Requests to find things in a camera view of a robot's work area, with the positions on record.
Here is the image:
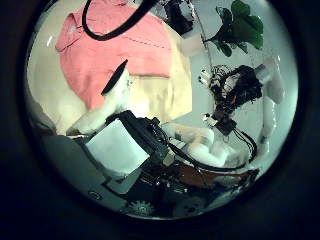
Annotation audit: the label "thick black cable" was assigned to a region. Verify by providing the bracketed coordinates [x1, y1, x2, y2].
[81, 0, 161, 42]

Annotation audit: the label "thin black cable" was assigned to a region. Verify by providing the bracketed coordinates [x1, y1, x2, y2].
[233, 128, 258, 163]

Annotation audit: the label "black device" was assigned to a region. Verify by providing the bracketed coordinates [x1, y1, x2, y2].
[164, 0, 196, 36]

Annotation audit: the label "pink collared shirt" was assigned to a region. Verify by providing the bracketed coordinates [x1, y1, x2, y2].
[54, 0, 174, 111]

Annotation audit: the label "green leafy plant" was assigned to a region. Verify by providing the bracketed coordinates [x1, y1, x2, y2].
[204, 0, 264, 58]

